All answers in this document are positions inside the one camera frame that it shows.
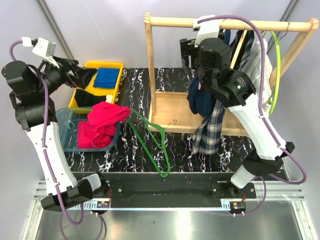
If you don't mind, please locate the clear blue plastic tub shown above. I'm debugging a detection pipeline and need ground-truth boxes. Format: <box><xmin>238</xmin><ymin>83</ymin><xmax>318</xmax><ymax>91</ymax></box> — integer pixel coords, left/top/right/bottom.
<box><xmin>55</xmin><ymin>107</ymin><xmax>121</xmax><ymax>153</ymax></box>

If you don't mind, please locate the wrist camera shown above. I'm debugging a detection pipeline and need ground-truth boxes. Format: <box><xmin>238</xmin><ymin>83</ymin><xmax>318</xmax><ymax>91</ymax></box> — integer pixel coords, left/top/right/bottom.
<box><xmin>192</xmin><ymin>20</ymin><xmax>220</xmax><ymax>48</ymax></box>
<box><xmin>32</xmin><ymin>37</ymin><xmax>59</xmax><ymax>68</ymax></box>

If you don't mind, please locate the yellow plastic bin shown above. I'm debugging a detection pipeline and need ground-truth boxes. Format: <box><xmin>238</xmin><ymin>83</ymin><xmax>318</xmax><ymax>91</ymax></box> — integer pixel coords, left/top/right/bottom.
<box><xmin>68</xmin><ymin>61</ymin><xmax>124</xmax><ymax>108</ymax></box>

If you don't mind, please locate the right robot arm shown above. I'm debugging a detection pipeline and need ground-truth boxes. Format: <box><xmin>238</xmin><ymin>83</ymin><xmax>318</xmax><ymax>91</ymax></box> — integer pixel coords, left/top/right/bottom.
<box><xmin>187</xmin><ymin>38</ymin><xmax>295</xmax><ymax>199</ymax></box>

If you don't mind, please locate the white garment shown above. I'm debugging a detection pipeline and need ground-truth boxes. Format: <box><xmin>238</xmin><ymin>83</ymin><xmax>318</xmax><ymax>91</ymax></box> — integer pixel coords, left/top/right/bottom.
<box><xmin>246</xmin><ymin>39</ymin><xmax>275</xmax><ymax>115</ymax></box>

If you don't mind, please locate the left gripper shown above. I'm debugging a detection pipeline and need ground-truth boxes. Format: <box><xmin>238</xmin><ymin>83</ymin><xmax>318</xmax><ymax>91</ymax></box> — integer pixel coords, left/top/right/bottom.
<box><xmin>34</xmin><ymin>55</ymin><xmax>96</xmax><ymax>95</ymax></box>

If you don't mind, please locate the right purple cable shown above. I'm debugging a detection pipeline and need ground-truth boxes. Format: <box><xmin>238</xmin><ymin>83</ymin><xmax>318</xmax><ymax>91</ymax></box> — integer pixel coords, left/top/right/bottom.
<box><xmin>197</xmin><ymin>14</ymin><xmax>308</xmax><ymax>216</ymax></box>

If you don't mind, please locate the black cloth in bin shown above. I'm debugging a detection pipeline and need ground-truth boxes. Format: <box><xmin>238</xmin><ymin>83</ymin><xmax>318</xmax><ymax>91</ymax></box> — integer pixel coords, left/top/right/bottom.
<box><xmin>74</xmin><ymin>89</ymin><xmax>106</xmax><ymax>107</ymax></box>

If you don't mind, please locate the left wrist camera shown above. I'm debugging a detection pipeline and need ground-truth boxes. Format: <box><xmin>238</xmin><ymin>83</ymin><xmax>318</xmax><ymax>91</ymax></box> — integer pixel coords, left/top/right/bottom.
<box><xmin>32</xmin><ymin>37</ymin><xmax>59</xmax><ymax>68</ymax></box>

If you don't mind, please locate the dark blue denim garment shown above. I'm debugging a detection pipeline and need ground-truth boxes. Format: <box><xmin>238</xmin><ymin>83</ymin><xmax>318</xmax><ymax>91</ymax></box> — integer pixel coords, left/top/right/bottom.
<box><xmin>187</xmin><ymin>29</ymin><xmax>231</xmax><ymax>118</ymax></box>

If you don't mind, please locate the plaid skirt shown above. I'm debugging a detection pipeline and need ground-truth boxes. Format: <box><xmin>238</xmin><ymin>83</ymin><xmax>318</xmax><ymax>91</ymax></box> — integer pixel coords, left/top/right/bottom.
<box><xmin>191</xmin><ymin>30</ymin><xmax>255</xmax><ymax>155</ymax></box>

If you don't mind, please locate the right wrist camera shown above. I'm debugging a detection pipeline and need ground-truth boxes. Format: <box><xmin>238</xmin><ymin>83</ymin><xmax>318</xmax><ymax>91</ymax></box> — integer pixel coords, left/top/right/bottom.
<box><xmin>192</xmin><ymin>20</ymin><xmax>220</xmax><ymax>48</ymax></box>

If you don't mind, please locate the cream wooden hanger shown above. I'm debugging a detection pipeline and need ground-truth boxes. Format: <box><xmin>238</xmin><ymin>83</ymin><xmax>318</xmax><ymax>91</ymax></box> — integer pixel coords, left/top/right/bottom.
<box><xmin>230</xmin><ymin>29</ymin><xmax>248</xmax><ymax>69</ymax></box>

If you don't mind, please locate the red t-shirt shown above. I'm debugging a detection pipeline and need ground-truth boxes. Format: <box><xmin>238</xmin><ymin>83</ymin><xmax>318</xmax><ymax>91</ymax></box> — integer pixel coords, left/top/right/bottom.
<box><xmin>77</xmin><ymin>102</ymin><xmax>131</xmax><ymax>149</ymax></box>

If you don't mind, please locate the lime green hanger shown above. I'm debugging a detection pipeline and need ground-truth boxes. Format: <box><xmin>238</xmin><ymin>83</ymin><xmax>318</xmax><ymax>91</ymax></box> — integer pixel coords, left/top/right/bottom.
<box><xmin>262</xmin><ymin>31</ymin><xmax>281</xmax><ymax>118</ymax></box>

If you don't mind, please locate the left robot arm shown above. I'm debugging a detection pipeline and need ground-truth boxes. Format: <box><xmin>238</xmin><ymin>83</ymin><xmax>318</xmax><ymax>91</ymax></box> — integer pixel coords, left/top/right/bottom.
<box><xmin>1</xmin><ymin>57</ymin><xmax>108</xmax><ymax>212</ymax></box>

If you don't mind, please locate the wooden clothes rack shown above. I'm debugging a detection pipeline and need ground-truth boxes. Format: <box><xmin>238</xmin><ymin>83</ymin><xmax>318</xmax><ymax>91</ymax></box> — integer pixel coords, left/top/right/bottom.
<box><xmin>144</xmin><ymin>12</ymin><xmax>319</xmax><ymax>134</ymax></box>

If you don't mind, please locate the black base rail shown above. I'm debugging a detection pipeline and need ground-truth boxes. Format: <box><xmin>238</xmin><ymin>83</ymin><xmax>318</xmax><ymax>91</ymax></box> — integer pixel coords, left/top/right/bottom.
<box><xmin>59</xmin><ymin>171</ymin><xmax>258</xmax><ymax>210</ymax></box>

